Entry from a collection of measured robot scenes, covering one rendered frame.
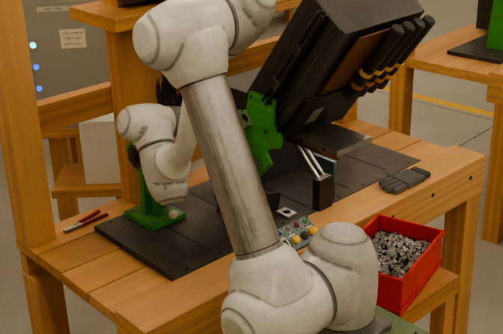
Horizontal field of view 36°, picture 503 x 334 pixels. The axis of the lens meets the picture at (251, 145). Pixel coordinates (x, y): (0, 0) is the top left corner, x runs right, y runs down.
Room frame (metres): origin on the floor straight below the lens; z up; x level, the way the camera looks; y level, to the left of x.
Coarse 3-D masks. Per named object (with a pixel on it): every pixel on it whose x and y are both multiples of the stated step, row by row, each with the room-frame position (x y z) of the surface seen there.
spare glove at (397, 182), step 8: (416, 168) 2.39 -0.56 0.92; (392, 176) 2.34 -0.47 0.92; (400, 176) 2.33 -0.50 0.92; (408, 176) 2.33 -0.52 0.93; (416, 176) 2.32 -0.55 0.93; (424, 176) 2.33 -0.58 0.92; (384, 184) 2.28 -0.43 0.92; (392, 184) 2.27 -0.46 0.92; (400, 184) 2.27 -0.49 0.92; (408, 184) 2.28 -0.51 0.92; (416, 184) 2.30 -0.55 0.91
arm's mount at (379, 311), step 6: (378, 306) 1.58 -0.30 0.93; (378, 312) 1.55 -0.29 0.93; (384, 312) 1.55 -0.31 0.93; (390, 312) 1.55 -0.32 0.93; (390, 318) 1.53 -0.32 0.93; (396, 318) 1.53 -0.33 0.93; (402, 318) 1.53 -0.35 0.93; (396, 324) 1.50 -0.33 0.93; (402, 324) 1.50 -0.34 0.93; (408, 324) 1.50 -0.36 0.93; (390, 330) 1.48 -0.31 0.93; (396, 330) 1.48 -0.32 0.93; (402, 330) 1.48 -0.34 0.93; (408, 330) 1.48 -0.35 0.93; (414, 330) 1.48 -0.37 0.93; (420, 330) 1.48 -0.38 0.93
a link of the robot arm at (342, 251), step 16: (336, 224) 1.51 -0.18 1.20; (352, 224) 1.51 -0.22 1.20; (320, 240) 1.45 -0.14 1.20; (336, 240) 1.44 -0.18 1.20; (352, 240) 1.44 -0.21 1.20; (368, 240) 1.46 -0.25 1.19; (304, 256) 1.45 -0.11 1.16; (320, 256) 1.43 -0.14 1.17; (336, 256) 1.41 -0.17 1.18; (352, 256) 1.41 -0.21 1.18; (368, 256) 1.43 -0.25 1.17; (336, 272) 1.39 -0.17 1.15; (352, 272) 1.40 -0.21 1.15; (368, 272) 1.42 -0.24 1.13; (336, 288) 1.37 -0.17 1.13; (352, 288) 1.39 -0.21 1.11; (368, 288) 1.42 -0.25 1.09; (336, 304) 1.36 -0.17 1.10; (352, 304) 1.39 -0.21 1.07; (368, 304) 1.42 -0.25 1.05; (336, 320) 1.37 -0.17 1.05; (352, 320) 1.41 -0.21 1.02; (368, 320) 1.43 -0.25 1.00
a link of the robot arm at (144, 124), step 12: (132, 108) 1.94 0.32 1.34; (144, 108) 1.95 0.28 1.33; (156, 108) 1.98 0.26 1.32; (168, 108) 2.02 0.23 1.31; (120, 120) 1.93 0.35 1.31; (132, 120) 1.91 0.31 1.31; (144, 120) 1.92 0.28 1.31; (156, 120) 1.94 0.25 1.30; (168, 120) 1.97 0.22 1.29; (120, 132) 1.92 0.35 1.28; (132, 132) 1.90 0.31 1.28; (144, 132) 1.92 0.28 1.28; (156, 132) 1.92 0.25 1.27; (168, 132) 1.94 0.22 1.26; (144, 144) 1.91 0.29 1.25
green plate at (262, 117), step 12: (252, 96) 2.23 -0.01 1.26; (252, 108) 2.21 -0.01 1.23; (264, 108) 2.18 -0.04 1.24; (252, 120) 2.20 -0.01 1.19; (264, 120) 2.17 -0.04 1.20; (252, 132) 2.19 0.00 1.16; (264, 132) 2.15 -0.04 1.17; (276, 132) 2.18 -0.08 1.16; (252, 144) 2.18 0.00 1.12; (264, 144) 2.14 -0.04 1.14; (276, 144) 2.18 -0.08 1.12
